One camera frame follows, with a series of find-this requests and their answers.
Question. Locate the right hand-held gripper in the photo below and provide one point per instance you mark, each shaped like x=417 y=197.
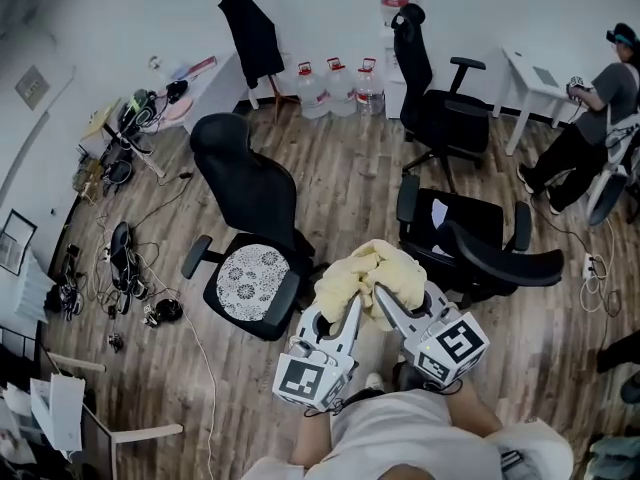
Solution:
x=455 y=348

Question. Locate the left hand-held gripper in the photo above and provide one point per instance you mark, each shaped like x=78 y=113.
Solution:
x=305 y=383

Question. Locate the yellow checked clothes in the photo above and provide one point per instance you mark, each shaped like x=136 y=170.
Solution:
x=385 y=263

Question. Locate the black mesh office chair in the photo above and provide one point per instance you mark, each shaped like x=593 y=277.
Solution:
x=500 y=263

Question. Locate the person's right forearm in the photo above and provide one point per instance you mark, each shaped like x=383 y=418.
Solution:
x=470 y=408

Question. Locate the person's left forearm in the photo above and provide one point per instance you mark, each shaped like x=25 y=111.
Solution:
x=312 y=440

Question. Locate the black chair with patterned cushion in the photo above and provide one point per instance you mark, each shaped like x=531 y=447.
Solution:
x=240 y=183

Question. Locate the black office chair with headrest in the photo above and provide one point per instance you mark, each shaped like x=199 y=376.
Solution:
x=412 y=68

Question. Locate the person's black trousers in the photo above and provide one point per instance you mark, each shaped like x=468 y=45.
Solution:
x=407 y=375

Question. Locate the person's left white shoe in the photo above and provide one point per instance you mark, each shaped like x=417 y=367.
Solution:
x=374 y=382

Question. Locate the white patterned seat cushion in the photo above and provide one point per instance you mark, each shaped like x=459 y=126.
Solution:
x=250 y=283

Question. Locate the white paper sheet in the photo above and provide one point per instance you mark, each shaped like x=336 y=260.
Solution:
x=440 y=213

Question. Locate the person's white shirt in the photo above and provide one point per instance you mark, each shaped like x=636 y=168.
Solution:
x=395 y=433

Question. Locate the round black device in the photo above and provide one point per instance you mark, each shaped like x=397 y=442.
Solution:
x=170 y=310

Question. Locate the white power strip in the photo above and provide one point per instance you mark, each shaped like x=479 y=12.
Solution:
x=588 y=265

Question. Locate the wooden coat rack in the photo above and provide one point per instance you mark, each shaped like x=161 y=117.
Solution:
x=276 y=95

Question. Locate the dark desk with white legs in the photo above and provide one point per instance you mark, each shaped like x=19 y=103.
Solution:
x=97 y=438

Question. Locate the white desk with thin legs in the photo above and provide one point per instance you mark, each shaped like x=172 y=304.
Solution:
x=525 y=75

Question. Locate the white desk with panel side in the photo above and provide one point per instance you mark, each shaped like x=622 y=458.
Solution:
x=220 y=88

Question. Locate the pink pad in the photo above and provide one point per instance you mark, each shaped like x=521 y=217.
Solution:
x=177 y=110

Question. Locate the grey pad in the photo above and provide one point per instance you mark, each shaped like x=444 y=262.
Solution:
x=545 y=75

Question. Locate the white cardboard box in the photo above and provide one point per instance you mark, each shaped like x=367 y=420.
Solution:
x=60 y=413

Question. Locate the black and green device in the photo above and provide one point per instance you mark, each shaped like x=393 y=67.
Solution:
x=137 y=110

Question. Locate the white radiator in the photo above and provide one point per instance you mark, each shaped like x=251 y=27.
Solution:
x=32 y=288

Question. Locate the black coat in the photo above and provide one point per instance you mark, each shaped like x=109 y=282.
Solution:
x=252 y=33

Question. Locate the small wooden side table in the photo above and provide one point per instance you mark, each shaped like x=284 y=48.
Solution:
x=100 y=118

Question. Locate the black framed picture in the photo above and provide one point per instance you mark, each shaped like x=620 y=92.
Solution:
x=15 y=243

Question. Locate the grey wall panel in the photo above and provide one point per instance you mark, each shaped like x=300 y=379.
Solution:
x=32 y=88

